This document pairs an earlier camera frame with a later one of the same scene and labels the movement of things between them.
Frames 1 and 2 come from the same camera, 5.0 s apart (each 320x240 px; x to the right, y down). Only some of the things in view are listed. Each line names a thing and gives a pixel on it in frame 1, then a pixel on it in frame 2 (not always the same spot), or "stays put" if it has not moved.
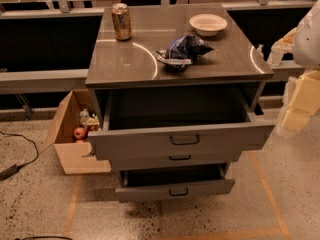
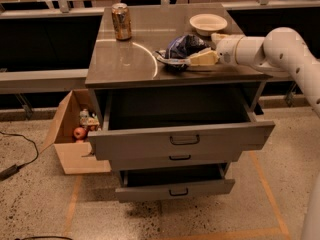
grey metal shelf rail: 38,81 stays put
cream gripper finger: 282,46 → 204,58
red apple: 79,133 stays put
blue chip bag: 182,51 stays put
